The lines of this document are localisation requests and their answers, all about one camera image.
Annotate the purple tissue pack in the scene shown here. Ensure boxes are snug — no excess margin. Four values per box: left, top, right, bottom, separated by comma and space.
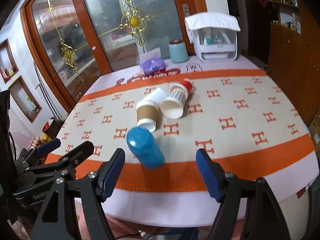
139, 57, 165, 76

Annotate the brown sleeve paper cup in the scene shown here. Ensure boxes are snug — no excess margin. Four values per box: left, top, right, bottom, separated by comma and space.
136, 87, 167, 133

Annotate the glass sliding door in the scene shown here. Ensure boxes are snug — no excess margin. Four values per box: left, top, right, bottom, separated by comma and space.
20, 0, 207, 112

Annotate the red paper cup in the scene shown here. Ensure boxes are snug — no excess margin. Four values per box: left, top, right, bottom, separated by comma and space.
179, 79, 194, 95

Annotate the white cloth on box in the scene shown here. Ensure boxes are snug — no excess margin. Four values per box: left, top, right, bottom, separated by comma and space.
184, 12, 241, 40

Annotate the white storage box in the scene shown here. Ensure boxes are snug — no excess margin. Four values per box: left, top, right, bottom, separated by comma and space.
193, 28, 238, 62

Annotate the orange patterned table blanket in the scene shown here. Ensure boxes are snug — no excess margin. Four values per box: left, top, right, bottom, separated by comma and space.
47, 57, 319, 227

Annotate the blue plastic cup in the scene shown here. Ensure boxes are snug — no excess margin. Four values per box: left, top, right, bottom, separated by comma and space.
126, 126, 164, 169

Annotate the teal cylindrical canister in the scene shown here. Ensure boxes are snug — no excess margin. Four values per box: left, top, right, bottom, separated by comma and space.
169, 40, 189, 63

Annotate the white printed paper cup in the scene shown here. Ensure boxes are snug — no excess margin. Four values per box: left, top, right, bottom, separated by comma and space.
160, 83, 189, 119

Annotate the dark wooden cabinet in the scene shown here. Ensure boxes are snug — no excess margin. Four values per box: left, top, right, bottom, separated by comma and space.
240, 0, 320, 128

